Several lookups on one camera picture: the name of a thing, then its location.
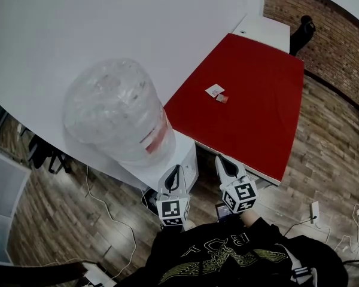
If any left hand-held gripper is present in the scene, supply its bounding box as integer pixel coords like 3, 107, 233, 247
156, 164, 192, 229

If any white trash bin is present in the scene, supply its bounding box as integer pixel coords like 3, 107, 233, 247
141, 188, 163, 218

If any person's left forearm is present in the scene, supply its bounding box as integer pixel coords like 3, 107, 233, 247
154, 226, 186, 251

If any black device with screen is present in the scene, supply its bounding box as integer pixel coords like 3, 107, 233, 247
215, 203, 233, 222

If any person's right forearm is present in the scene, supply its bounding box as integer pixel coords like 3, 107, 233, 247
239, 210, 284, 242

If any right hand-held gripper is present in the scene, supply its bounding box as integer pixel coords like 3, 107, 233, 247
214, 154, 258, 214

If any table with red cloth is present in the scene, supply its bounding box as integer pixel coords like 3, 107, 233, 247
163, 32, 306, 191

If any frosted glass partition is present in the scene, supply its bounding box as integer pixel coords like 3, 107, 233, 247
0, 144, 33, 265

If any white power strip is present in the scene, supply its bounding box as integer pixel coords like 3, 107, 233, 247
310, 200, 321, 224

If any person's white shoe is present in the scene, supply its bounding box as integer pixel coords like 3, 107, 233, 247
181, 219, 197, 232

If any white desk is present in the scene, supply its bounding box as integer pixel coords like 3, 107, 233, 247
232, 13, 291, 54

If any black office chair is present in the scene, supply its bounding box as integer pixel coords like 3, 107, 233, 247
26, 132, 73, 175

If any short white cable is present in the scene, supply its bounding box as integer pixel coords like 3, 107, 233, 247
314, 221, 332, 245

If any person's black printed hoodie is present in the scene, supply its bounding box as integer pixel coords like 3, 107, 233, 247
113, 219, 297, 287

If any white water dispenser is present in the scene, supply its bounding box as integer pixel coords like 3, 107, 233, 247
119, 130, 198, 197

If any black striped bag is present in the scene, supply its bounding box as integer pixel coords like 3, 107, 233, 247
285, 234, 349, 287

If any long white floor cable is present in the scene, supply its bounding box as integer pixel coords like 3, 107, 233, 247
84, 163, 138, 282

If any black metal railing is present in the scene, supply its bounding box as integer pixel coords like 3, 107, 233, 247
0, 257, 90, 287

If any clear plastic water bottle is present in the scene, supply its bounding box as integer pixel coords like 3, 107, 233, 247
62, 57, 177, 170

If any white paper card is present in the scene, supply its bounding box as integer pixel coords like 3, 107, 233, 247
205, 83, 224, 97

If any thin black cable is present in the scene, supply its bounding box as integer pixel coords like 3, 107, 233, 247
283, 219, 314, 236

